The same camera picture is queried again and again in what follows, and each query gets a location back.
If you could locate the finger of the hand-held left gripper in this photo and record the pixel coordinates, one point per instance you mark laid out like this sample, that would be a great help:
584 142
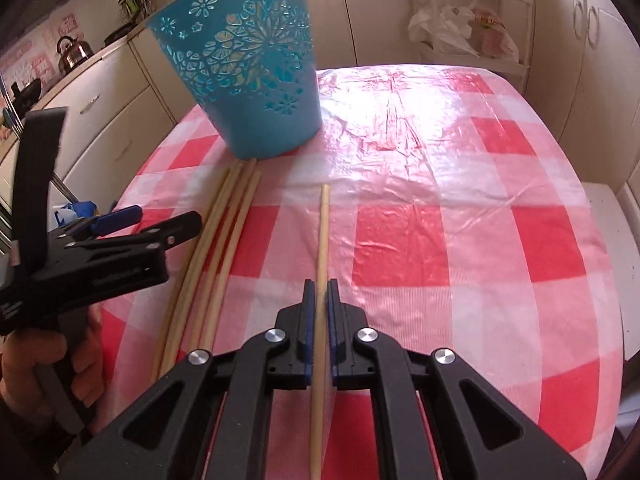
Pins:
120 217
170 228

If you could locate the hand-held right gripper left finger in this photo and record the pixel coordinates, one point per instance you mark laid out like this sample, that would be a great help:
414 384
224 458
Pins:
310 320

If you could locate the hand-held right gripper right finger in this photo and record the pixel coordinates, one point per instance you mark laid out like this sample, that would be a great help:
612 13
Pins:
332 320

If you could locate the blue perforated plastic basket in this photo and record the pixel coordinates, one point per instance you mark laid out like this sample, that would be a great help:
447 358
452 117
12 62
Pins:
240 60

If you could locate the person's left hand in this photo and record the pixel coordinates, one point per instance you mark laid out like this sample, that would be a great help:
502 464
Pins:
15 370

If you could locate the blue plastic bag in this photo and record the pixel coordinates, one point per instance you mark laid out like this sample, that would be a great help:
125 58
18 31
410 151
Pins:
75 210

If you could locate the cream kitchen base cabinets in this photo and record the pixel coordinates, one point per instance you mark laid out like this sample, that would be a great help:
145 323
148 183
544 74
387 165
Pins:
100 125

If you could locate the black wok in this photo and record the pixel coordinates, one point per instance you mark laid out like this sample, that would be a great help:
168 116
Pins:
26 94

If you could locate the red checkered plastic tablecloth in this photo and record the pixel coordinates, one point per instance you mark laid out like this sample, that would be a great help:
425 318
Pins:
450 210

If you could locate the beige kitchen countertop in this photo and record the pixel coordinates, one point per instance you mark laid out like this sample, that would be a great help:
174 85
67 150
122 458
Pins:
107 52

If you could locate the steel kettle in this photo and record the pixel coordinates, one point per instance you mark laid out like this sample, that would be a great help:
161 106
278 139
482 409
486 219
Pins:
74 52

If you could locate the white plastic bag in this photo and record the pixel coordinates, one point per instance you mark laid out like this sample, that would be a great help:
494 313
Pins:
440 25

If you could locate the red printed plastic bag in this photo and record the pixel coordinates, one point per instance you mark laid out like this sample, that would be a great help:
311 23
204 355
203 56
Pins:
495 35

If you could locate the pink wall stickers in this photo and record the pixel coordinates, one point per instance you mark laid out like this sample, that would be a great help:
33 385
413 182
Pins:
50 40

